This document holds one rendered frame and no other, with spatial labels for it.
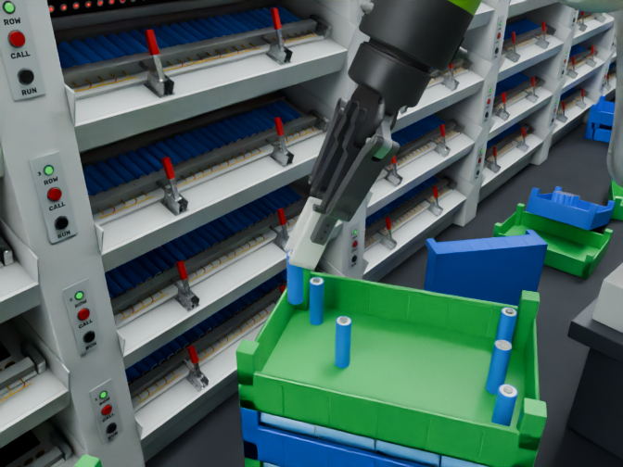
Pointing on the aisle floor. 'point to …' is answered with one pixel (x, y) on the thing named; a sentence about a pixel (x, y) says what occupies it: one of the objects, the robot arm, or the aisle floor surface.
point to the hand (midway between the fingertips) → (311, 233)
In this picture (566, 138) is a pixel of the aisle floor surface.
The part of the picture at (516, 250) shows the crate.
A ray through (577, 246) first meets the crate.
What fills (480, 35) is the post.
